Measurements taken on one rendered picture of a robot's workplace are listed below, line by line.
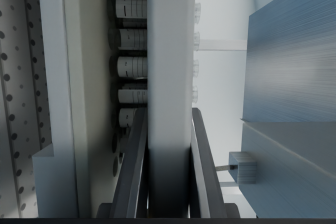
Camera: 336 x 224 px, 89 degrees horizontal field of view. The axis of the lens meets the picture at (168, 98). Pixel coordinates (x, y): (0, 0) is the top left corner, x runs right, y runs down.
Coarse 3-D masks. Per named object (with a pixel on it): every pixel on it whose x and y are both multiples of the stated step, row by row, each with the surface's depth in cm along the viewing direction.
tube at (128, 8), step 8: (112, 0) 10; (120, 0) 10; (128, 0) 10; (136, 0) 10; (144, 0) 10; (112, 8) 10; (120, 8) 10; (128, 8) 10; (136, 8) 10; (144, 8) 10; (200, 8) 10; (112, 16) 10; (120, 16) 10; (128, 16) 10; (136, 16) 10; (144, 16) 10
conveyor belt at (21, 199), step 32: (0, 0) 10; (32, 0) 13; (0, 32) 10; (32, 32) 13; (0, 64) 10; (32, 64) 13; (0, 96) 10; (32, 96) 13; (0, 128) 10; (32, 128) 13; (0, 160) 10; (0, 192) 10; (32, 192) 13
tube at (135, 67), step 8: (112, 56) 11; (120, 56) 11; (128, 56) 11; (112, 64) 11; (120, 64) 11; (128, 64) 11; (136, 64) 11; (144, 64) 11; (112, 72) 11; (120, 72) 11; (128, 72) 11; (136, 72) 11; (144, 72) 11
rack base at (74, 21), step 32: (64, 0) 7; (96, 0) 8; (64, 32) 7; (96, 32) 8; (64, 64) 7; (96, 64) 9; (64, 96) 7; (96, 96) 9; (64, 128) 7; (96, 128) 9; (32, 160) 7; (64, 160) 7; (96, 160) 9; (64, 192) 8; (96, 192) 9
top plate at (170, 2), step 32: (160, 0) 7; (192, 0) 7; (160, 32) 7; (192, 32) 7; (160, 64) 7; (192, 64) 7; (160, 96) 7; (160, 128) 7; (160, 160) 8; (160, 192) 8
